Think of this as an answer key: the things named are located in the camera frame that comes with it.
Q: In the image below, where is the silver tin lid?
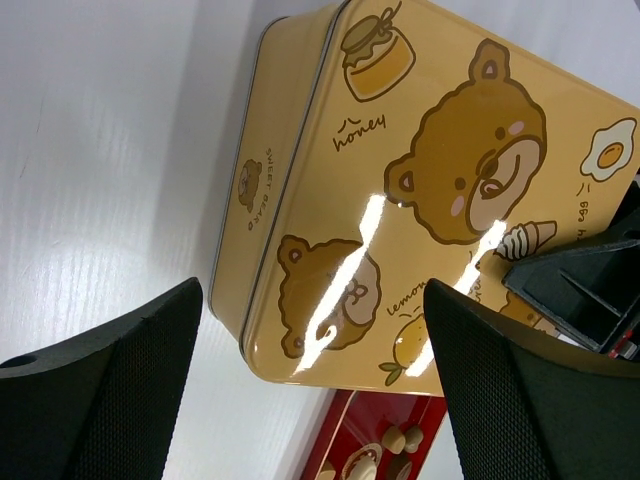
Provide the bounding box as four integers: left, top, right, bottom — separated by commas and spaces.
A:
236, 1, 639, 395

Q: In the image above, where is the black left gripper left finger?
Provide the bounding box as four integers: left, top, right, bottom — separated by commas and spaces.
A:
1, 278, 203, 479

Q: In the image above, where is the red rectangular tin tray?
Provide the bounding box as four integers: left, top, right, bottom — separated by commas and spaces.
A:
300, 390, 447, 480

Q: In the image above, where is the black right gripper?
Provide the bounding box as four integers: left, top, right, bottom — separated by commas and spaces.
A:
502, 180, 639, 363

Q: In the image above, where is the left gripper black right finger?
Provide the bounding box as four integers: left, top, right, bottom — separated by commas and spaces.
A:
424, 279, 639, 479

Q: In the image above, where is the gold chocolate box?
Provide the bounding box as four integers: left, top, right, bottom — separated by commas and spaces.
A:
210, 5, 335, 338

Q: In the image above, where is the white figurine chocolate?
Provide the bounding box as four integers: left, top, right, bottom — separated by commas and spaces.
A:
343, 452, 377, 480

